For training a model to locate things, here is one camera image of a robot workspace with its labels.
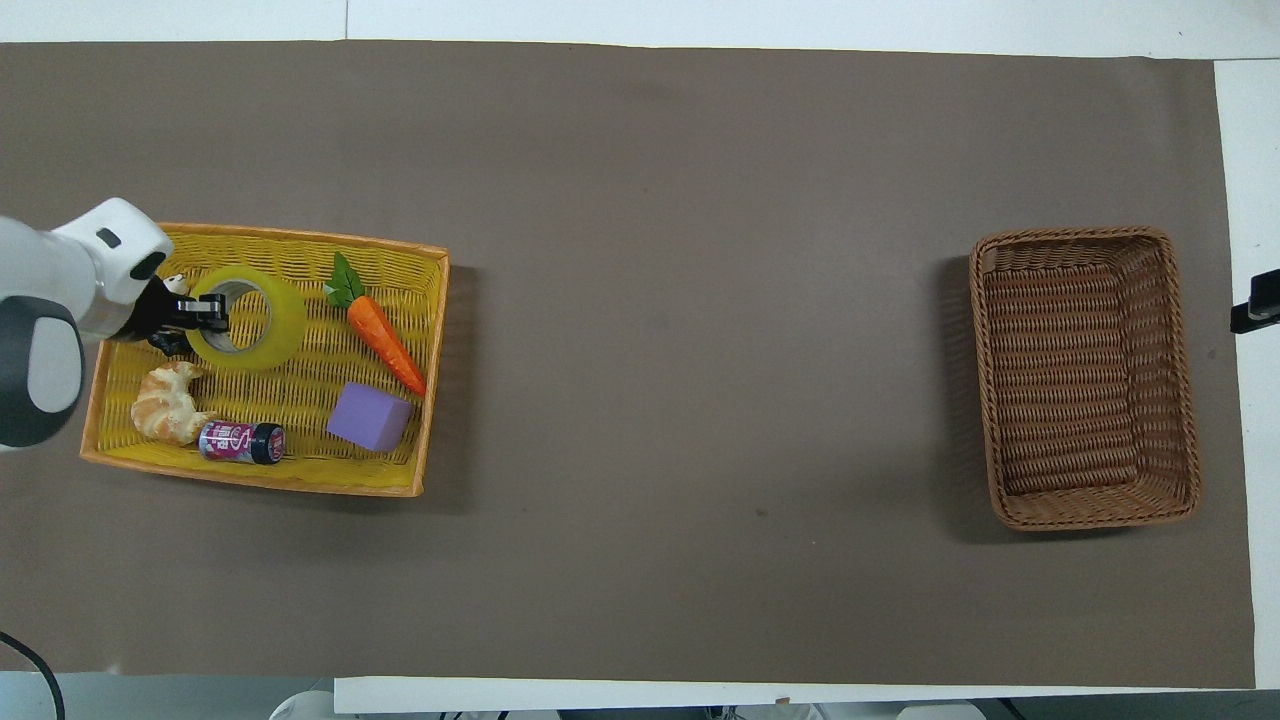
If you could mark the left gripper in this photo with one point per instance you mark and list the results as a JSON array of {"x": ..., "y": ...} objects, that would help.
[{"x": 150, "y": 310}]

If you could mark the yellow tape roll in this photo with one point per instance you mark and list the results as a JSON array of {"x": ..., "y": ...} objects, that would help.
[{"x": 285, "y": 320}]

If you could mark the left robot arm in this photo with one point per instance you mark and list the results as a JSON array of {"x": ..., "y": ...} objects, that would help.
[{"x": 60, "y": 270}]

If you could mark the yellow wicker basket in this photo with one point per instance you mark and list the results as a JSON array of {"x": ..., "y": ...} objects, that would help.
[{"x": 300, "y": 400}]

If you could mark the brown wicker basket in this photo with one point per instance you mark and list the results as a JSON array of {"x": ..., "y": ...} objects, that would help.
[{"x": 1085, "y": 400}]

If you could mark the toy croissant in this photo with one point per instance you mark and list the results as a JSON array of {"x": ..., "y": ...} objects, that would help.
[{"x": 170, "y": 405}]

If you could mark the pink can with dark cap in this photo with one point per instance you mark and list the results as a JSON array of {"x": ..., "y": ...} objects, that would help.
[{"x": 240, "y": 442}]

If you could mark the orange toy carrot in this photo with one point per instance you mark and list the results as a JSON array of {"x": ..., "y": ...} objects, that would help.
[{"x": 385, "y": 340}]

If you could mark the purple foam cube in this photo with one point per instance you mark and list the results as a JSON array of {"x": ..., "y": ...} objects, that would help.
[{"x": 368, "y": 418}]

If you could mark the black stand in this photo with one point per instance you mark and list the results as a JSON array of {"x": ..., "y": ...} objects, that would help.
[{"x": 1262, "y": 305}]

